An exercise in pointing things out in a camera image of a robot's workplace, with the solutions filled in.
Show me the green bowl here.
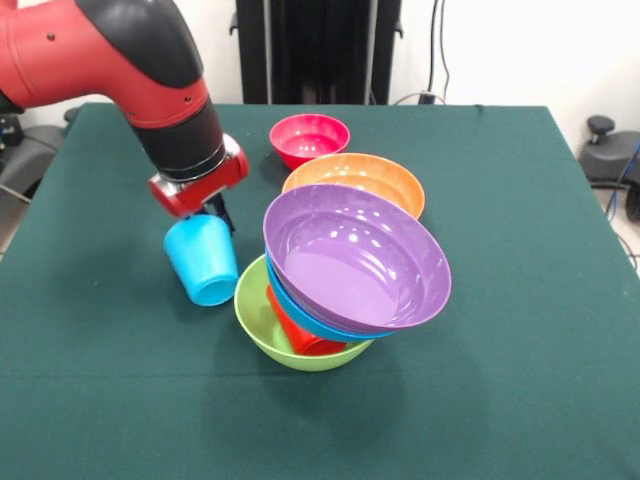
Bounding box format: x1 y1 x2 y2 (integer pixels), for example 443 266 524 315
233 253 375 373

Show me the small pink bowl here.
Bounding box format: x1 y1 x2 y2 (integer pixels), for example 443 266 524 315
269 113 351 171

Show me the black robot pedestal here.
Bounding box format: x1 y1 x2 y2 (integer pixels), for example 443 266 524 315
229 0 404 106

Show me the blue cup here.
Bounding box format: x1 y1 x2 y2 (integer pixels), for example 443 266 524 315
163 214 239 308

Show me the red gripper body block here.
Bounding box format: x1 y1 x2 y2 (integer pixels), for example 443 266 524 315
147 133 252 220

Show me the red cup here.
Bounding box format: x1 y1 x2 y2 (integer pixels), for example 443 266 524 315
266 284 349 357

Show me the black wall cable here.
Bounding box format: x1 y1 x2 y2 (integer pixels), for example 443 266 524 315
428 0 451 104

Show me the orange bowl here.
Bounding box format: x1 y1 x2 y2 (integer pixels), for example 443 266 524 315
281 152 427 221

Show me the dark green table cloth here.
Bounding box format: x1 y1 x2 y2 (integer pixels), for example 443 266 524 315
0 102 640 480

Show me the blue bowl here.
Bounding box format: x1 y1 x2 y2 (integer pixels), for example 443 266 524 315
265 249 399 344

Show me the black chair base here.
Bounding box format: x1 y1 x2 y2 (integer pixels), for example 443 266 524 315
0 99 81 201
578 115 640 189

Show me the purple bowl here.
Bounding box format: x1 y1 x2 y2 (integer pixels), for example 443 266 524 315
262 183 453 336

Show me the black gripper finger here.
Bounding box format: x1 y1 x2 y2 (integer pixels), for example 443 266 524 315
208 193 237 237

